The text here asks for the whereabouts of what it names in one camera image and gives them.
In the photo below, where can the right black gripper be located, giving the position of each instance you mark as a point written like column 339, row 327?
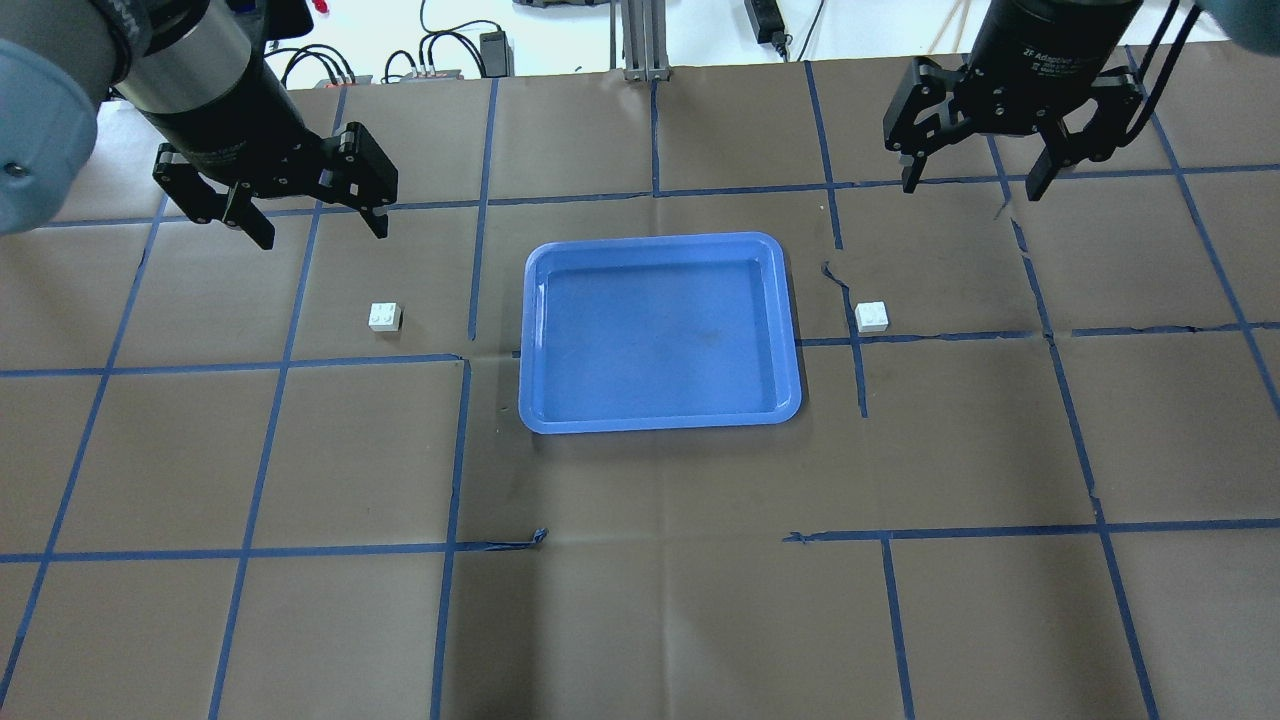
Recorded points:
column 1050, row 45

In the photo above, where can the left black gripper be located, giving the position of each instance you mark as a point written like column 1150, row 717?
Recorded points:
column 232, row 122

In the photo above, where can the white block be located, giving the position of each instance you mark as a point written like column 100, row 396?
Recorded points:
column 871, row 317
column 385, row 317

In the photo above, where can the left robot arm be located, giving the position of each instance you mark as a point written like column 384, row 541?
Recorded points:
column 60, row 59

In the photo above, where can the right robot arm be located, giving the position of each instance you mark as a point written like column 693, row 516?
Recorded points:
column 1249, row 24

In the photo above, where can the blue plastic tray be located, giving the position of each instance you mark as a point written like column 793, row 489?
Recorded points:
column 656, row 333

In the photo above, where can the black power adapter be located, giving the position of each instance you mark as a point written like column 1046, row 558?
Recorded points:
column 496, row 54

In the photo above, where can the black power strip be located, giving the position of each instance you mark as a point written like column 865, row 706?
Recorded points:
column 766, row 21

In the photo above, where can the brown paper table cover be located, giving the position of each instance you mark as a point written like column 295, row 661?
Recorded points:
column 1047, row 491

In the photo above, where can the aluminium frame post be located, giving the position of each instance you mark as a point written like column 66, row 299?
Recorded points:
column 639, row 38

